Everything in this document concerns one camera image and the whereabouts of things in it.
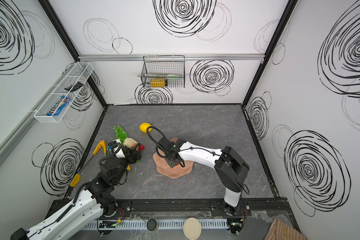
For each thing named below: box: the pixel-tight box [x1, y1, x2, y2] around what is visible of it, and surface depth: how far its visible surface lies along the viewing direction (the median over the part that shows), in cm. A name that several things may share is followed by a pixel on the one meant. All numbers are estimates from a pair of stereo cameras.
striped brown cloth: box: [264, 219, 308, 240], surface depth 68 cm
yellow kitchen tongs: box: [70, 140, 107, 188], surface depth 93 cm
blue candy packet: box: [46, 96, 71, 116], surface depth 72 cm
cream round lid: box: [183, 217, 202, 240], surface depth 64 cm
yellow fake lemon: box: [139, 122, 153, 133], surface depth 104 cm
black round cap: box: [146, 218, 157, 231], surface depth 63 cm
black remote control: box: [64, 81, 84, 92], surface depth 82 cm
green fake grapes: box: [113, 125, 128, 147], surface depth 101 cm
